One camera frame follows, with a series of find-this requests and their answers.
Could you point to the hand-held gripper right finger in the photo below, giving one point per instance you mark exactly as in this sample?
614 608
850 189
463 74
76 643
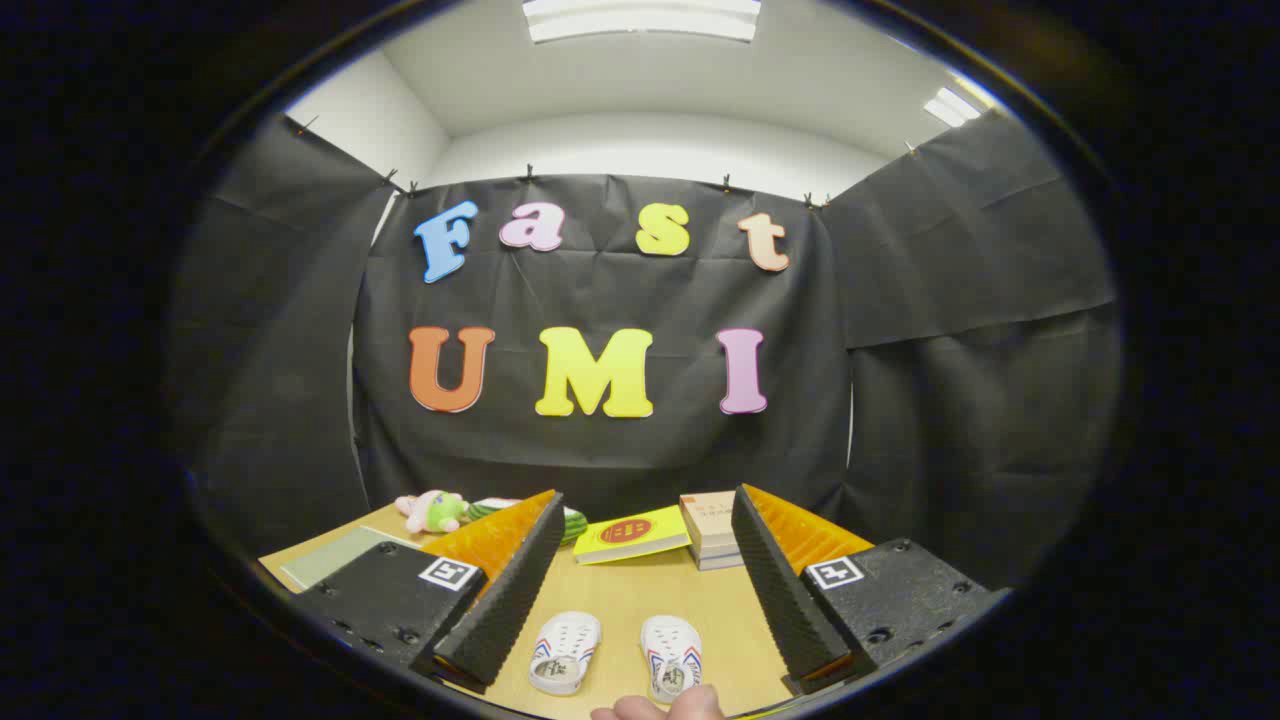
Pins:
785 600

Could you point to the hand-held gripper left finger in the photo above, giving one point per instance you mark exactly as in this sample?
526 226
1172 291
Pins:
505 600

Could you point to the white canvas shoe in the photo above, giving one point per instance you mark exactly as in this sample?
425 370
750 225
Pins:
672 652
565 650

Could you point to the pale green storage box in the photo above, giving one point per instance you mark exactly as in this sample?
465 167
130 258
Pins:
340 555

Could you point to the watermelon slice plush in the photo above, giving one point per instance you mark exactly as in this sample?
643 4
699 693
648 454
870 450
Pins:
488 508

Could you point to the stack of beige books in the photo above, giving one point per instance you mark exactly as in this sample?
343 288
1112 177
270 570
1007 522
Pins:
710 520

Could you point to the pink plush toy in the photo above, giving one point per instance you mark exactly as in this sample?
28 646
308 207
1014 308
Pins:
435 512

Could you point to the yellow book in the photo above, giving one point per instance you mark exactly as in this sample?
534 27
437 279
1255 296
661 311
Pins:
635 535

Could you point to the black backdrop cloth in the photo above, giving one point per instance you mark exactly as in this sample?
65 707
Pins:
600 290

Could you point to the small ceiling light panel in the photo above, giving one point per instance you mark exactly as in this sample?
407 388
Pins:
955 106

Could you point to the large ceiling light panel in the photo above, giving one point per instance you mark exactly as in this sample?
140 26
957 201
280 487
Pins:
640 18

